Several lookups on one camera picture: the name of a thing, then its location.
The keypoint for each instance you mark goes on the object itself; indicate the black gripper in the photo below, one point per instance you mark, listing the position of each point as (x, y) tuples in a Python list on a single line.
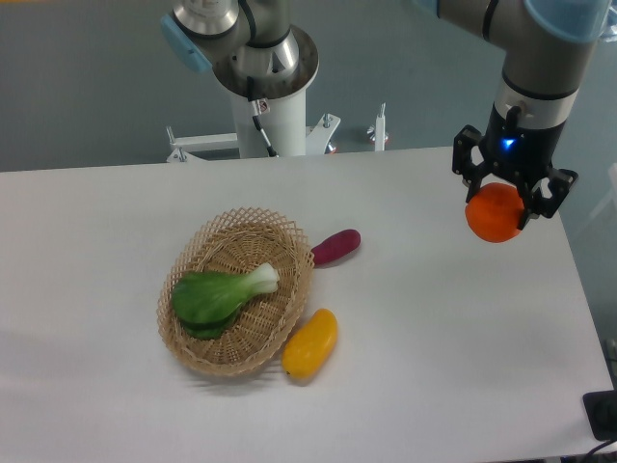
[(524, 158)]

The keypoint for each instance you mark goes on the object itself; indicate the orange fruit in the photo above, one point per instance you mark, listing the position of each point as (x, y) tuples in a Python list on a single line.
[(494, 212)]

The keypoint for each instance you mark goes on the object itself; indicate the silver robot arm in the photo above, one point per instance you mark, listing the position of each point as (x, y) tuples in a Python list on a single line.
[(266, 64)]

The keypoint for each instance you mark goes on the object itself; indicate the woven wicker basket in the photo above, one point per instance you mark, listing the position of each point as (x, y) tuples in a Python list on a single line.
[(238, 241)]

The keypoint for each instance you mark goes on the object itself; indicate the purple sweet potato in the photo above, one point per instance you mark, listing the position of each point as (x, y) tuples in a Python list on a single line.
[(336, 247)]

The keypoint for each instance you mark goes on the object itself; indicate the black device at edge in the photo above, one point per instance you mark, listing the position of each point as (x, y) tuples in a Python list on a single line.
[(600, 408)]

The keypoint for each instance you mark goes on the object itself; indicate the yellow mango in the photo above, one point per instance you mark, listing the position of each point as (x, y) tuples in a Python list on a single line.
[(311, 346)]

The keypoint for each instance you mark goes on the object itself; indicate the green bok choy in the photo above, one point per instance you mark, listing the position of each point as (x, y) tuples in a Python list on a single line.
[(207, 303)]

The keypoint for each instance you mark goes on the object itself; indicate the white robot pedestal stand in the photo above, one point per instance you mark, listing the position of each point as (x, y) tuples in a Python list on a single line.
[(263, 128)]

